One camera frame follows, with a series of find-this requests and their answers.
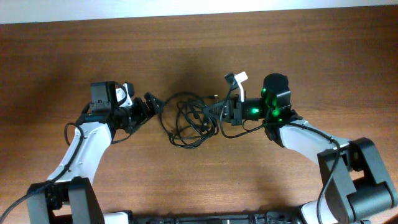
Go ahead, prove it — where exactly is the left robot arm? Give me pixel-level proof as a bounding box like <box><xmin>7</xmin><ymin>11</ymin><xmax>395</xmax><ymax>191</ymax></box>
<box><xmin>27</xmin><ymin>81</ymin><xmax>164</xmax><ymax>223</ymax></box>

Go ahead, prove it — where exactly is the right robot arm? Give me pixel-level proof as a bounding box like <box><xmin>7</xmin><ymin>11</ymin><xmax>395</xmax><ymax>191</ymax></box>
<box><xmin>204</xmin><ymin>72</ymin><xmax>397</xmax><ymax>223</ymax></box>

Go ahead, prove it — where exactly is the black cable short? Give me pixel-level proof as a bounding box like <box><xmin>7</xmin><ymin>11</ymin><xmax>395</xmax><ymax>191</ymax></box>
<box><xmin>200</xmin><ymin>95</ymin><xmax>218</xmax><ymax>100</ymax></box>

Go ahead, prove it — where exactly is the black cable long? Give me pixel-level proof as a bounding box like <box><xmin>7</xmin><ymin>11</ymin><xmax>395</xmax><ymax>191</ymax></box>
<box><xmin>159</xmin><ymin>91</ymin><xmax>220</xmax><ymax>149</ymax></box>

